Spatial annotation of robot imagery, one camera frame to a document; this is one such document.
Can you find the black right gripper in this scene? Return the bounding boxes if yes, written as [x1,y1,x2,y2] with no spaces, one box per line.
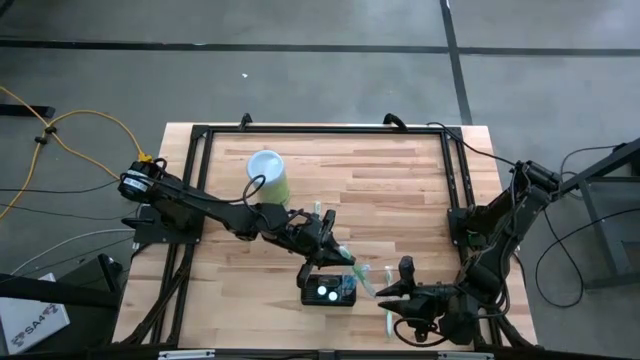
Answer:
[374,255,482,347]

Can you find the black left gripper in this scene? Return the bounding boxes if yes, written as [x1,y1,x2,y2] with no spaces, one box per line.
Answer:
[284,208,357,289]

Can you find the green wipes canister white lid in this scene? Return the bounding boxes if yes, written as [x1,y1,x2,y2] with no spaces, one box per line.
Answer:
[246,148,291,207]

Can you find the black case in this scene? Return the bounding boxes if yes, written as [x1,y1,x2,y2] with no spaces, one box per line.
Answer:
[0,252,125,309]

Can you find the white printed box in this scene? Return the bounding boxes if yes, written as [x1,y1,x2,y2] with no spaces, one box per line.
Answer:
[0,272,71,355]

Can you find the black flat bar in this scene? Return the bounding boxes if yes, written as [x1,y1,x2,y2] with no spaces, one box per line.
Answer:
[0,103,56,119]

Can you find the black right camera cable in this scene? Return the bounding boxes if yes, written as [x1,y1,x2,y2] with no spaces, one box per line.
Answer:
[393,316,454,349]

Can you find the black camera cable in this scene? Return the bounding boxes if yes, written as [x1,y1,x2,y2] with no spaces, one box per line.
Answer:
[393,316,454,349]
[242,173,269,207]

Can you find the black wire caddy rack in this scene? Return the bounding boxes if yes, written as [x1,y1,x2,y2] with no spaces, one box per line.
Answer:
[299,272,358,307]

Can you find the silver metal bracket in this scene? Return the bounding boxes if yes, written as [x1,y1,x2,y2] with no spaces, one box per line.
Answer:
[158,349,216,360]
[438,351,496,360]

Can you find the black left camera cable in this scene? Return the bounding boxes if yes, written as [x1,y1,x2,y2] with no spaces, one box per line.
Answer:
[242,173,269,207]

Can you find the black metal table frame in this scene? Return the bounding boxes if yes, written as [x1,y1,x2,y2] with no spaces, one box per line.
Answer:
[112,113,539,351]

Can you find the black floor cable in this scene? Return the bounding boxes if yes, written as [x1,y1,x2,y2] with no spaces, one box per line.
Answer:
[0,178,122,195]
[533,206,640,309]
[0,201,142,222]

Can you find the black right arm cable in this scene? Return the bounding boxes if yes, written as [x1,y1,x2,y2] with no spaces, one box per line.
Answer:
[426,121,524,169]

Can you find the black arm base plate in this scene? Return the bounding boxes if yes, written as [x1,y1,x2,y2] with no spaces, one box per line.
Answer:
[133,203,205,246]

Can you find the yellow power cable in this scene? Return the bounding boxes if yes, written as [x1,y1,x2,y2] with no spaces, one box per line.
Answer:
[0,84,154,224]

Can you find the black side table frame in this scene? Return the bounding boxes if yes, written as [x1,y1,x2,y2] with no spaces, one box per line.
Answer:
[558,137,640,291]

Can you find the gray floor cable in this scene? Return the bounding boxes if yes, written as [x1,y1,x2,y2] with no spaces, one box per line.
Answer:
[9,227,137,276]

